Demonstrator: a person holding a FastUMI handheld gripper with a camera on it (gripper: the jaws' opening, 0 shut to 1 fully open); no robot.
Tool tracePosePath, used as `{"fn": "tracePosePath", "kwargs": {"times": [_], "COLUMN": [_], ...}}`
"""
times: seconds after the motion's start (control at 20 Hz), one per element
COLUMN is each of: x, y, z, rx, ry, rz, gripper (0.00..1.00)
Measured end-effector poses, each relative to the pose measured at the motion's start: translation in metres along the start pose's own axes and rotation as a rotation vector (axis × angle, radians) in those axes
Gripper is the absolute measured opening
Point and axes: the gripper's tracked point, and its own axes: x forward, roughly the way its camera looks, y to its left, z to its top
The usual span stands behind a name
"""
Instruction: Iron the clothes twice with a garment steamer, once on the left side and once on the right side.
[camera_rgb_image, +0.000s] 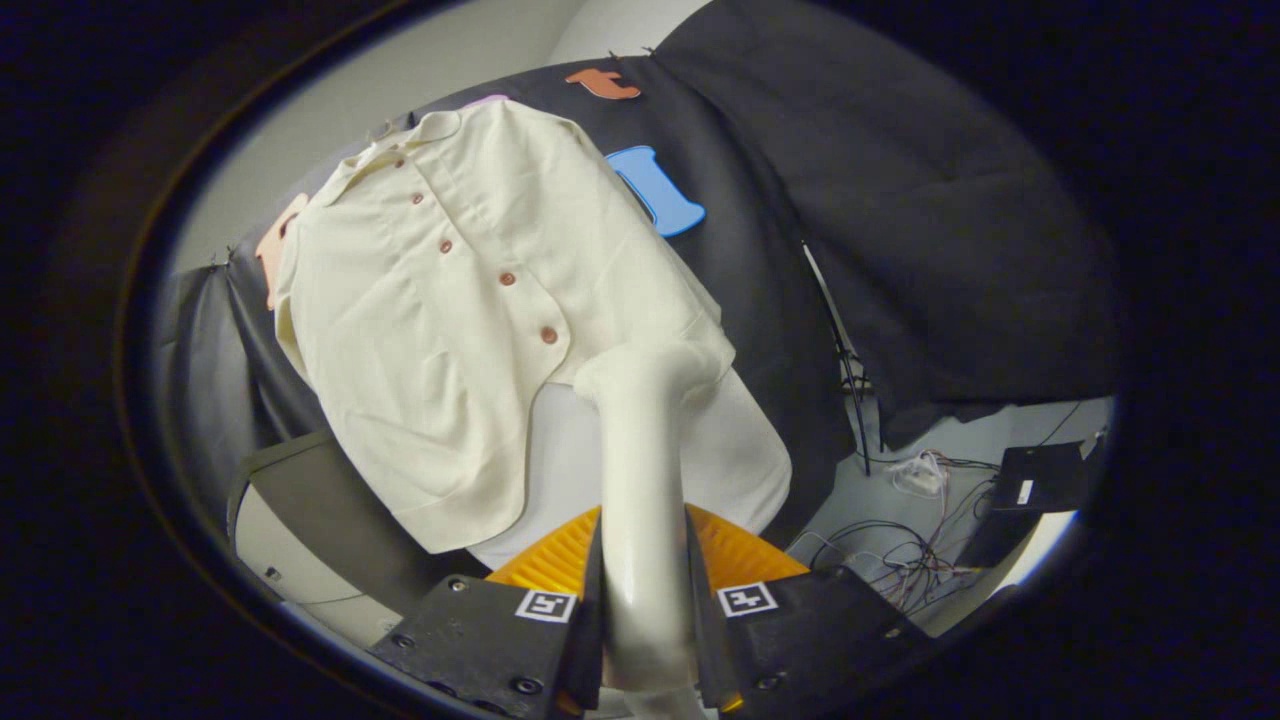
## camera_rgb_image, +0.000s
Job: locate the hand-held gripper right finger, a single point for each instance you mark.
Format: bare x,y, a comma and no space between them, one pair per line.
712,640

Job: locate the cream button-up shirt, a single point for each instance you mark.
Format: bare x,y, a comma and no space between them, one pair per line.
420,350

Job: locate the black backdrop cloth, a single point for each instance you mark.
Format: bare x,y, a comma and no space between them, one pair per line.
900,200

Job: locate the white power adapter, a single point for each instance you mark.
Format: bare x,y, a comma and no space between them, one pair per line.
918,475

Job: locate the white ironing pad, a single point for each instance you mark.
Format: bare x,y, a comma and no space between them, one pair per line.
740,460

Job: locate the grey cabinet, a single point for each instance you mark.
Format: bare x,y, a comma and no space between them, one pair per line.
330,510

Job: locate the black electronic box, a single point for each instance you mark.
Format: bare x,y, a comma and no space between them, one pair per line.
1040,480

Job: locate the white garment steamer wand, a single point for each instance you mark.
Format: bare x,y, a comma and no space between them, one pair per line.
640,480

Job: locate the thin metal pole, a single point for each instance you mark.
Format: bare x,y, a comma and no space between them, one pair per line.
845,360

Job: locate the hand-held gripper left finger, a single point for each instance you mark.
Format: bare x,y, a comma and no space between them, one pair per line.
588,640

